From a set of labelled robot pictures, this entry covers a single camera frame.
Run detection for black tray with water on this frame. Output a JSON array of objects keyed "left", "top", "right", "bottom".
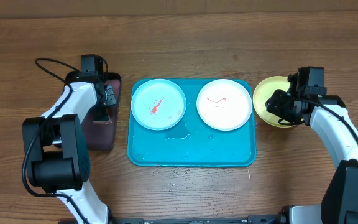
[{"left": 60, "top": 74, "right": 121, "bottom": 151}]

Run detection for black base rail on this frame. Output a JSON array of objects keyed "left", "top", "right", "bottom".
[{"left": 114, "top": 214, "right": 287, "bottom": 224}]

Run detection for teal plastic serving tray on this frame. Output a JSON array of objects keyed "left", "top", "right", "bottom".
[{"left": 127, "top": 78, "right": 257, "bottom": 167}]

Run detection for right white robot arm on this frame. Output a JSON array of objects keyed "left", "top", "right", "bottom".
[{"left": 263, "top": 73, "right": 358, "bottom": 223}]

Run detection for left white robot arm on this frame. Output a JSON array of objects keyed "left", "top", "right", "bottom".
[{"left": 22, "top": 70, "right": 121, "bottom": 223}]

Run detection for yellow-green plate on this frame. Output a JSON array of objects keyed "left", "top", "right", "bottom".
[{"left": 253, "top": 76, "right": 296, "bottom": 128}]

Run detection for light blue plate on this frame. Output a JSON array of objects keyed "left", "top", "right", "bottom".
[{"left": 131, "top": 79, "right": 186, "bottom": 131}]

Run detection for white plate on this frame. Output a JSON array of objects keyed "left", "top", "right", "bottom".
[{"left": 196, "top": 79, "right": 252, "bottom": 131}]

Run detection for green and pink sponge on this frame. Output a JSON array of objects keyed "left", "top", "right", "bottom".
[{"left": 93, "top": 107, "right": 111, "bottom": 124}]

